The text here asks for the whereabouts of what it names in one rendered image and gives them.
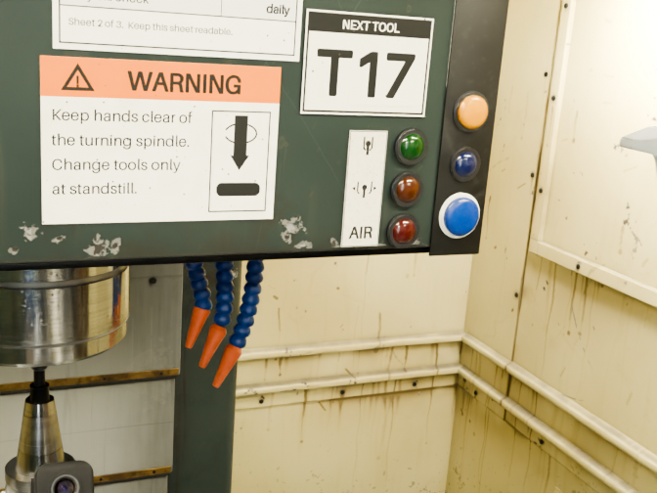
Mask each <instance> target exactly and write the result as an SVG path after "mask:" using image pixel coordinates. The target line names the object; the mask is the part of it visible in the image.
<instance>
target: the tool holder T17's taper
mask: <svg viewBox="0 0 657 493"><path fill-rule="evenodd" d="M65 461H66V459H65V454H64V448H63V443H62V438H61V432H60V426H59V421H58V415H57V409H56V404H55V398H54V396H53V395H51V394H50V399H49V400H48V401H46V402H42V403H34V402H31V401H30V395H29V396H27V397H26V398H25V401H24V408H23V414H22V427H21V434H20V440H19V447H18V454H17V460H16V471H17V472H18V473H19V474H21V475H24V476H28V477H34V474H35V472H36V471H37V469H38V468H39V467H41V466H42V465H45V464H49V463H58V462H65Z"/></svg>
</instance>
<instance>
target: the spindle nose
mask: <svg viewBox="0 0 657 493"><path fill-rule="evenodd" d="M129 302H130V266H114V267H92V268H69V269H47V270H24V271H2V272H0V366H4V367H44V366H54V365H62V364H67V363H72V362H77V361H81V360H85V359H88V358H91V357H94V356H97V355H99V354H102V353H104V352H106V351H108V350H110V349H111V348H113V347H114V346H115V345H117V344H118V343H119V342H120V341H121V340H122V339H123V338H124V337H125V335H126V332H127V319H128V317H129Z"/></svg>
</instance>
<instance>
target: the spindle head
mask: <svg viewBox="0 0 657 493"><path fill-rule="evenodd" d="M306 9H316V10H329V11H340V12H353V13H365V14H378V15H389V16H402V17H414V18H427V19H434V25H433V34H432V44H431V54H430V64H429V74H428V83H427V93H426V103H425V113H424V117H420V116H385V115H350V114H314V113H299V111H300V95H301V79H302V64H303V48H304V32H305V17H306ZM454 9H455V0H303V5H302V21H301V36H300V53H299V62H291V61H273V60H254V59H236V58H218V57H200V56H181V55H162V54H145V53H126V52H108V51H90V50H71V49H53V6H52V0H0V272H2V271H24V270H47V269H69V268H92V267H114V266H137V265H159V264H182V263H204V262H227V261H249V260H272V259H294V258H317V257H339V256H362V255H384V254H406V253H429V246H430V236H431V227H432V217H433V208H434V199H435V190H436V180H437V171H438V161H439V153H440V143H441V134H442V124H443V115H444V106H445V97H446V84H447V74H448V65H449V56H450V47H451V37H452V28H453V18H454ZM40 56H60V57H79V58H99V59H119V60H138V61H157V62H176V63H196V64H215V65H235V66H255V67H281V68H282V73H281V90H280V107H279V125H278V142H277V159H276V177H275V193H274V211H273V219H244V220H203V221H162V222H121V223H80V224H42V184H41V111H40ZM409 128H414V129H418V130H420V131H421V132H422V133H423V134H424V135H425V137H426V139H427V144H428V148H427V152H426V155H425V156H424V158H423V159H422V160H421V161H420V162H418V163H416V164H413V165H407V164H404V163H402V162H401V161H399V160H398V159H397V158H396V156H395V152H394V145H395V141H396V139H397V137H398V136H399V134H400V133H401V132H403V131H404V130H406V129H409ZM350 130H365V131H388V134H387V145H386V156H385V166H384V178H383V189H382V200H381V211H380V221H379V233H378V244H377V246H346V247H341V246H340V245H341V233H342V220H343V207H344V195H345V182H346V169H347V158H348V145H349V132H350ZM405 171H411V172H414V173H416V174H417V175H418V176H419V177H420V178H421V180H422V183H423V193H422V196H421V198H420V200H419V201H418V202H417V203H416V204H414V205H412V206H410V207H401V206H400V205H398V204H396V203H395V202H394V201H393V200H392V198H391V195H390V188H391V184H392V182H393V180H394V179H395V177H396V176H397V175H399V174H400V173H402V172H405ZM401 213H408V214H410V215H412V216H413V217H414V218H415V219H416V220H417V222H418V225H419V233H418V236H417V239H416V241H415V242H414V243H413V244H412V245H411V246H408V247H406V248H397V247H394V246H393V245H391V244H390V243H389V242H388V240H387V236H386V230H387V226H388V224H389V222H390V221H391V219H392V218H393V217H395V216H396V215H398V214H401Z"/></svg>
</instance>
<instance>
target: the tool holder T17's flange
mask: <svg viewBox="0 0 657 493"><path fill-rule="evenodd" d="M64 454H65V459H66V462H68V461H75V460H74V458H73V457H72V456H71V455H70V454H68V453H66V452H64ZM16 460H17V456H16V457H14V458H13V459H11V460H10V461H9V462H8V463H7V464H6V466H5V481H6V486H5V493H34V477H28V476H24V475H21V474H19V473H18V472H17V471H16Z"/></svg>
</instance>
